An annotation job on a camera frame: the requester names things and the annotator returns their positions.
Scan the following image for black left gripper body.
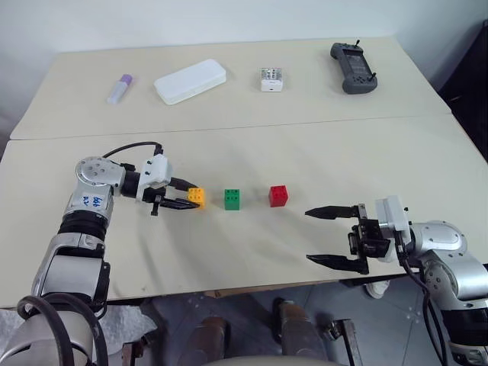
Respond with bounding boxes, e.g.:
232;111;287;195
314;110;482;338
146;185;172;217

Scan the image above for dark metal frame bracket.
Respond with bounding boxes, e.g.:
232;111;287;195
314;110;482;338
323;318;364;366

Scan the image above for green toy brick cube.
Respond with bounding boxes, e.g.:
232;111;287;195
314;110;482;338
223;188;242;211

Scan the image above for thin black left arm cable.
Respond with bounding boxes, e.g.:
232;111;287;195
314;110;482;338
103;141;166;159

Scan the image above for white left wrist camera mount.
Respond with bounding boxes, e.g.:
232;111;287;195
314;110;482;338
135;153;174;202

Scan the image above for red toy brick cube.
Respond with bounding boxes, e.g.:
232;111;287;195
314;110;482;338
268;185;290;208

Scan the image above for thick black shoulder cable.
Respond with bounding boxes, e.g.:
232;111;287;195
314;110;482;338
16;292;111;366

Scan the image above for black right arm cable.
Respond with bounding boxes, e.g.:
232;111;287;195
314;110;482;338
396;243;449;366

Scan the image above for small white patterned box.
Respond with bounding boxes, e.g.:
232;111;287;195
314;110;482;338
259;66;287;93

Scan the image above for white oblong plastic case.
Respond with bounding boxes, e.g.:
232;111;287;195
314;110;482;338
152;58;229;107

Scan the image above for white shoe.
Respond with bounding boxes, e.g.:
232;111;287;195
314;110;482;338
365;279;392;300

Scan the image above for yellow toy brick cube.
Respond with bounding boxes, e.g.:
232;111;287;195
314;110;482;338
186;187;207;210

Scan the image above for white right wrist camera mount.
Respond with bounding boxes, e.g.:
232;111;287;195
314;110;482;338
374;194;413;265

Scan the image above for grey handheld remote controller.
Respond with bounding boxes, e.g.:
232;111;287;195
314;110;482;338
329;37;380;95

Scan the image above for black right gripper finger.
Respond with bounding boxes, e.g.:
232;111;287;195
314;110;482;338
304;204;361;222
305;254;371;276

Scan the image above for purple capped white tube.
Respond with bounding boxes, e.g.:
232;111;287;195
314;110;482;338
106;73;136;106

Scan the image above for dark rounded brown shape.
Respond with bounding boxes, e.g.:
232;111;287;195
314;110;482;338
271;297;326;362
188;316;232;366

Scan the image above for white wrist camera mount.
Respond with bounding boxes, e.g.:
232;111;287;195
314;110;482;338
135;153;174;202
374;194;413;265

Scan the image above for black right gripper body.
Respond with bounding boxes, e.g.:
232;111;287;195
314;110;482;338
347;203;391;262

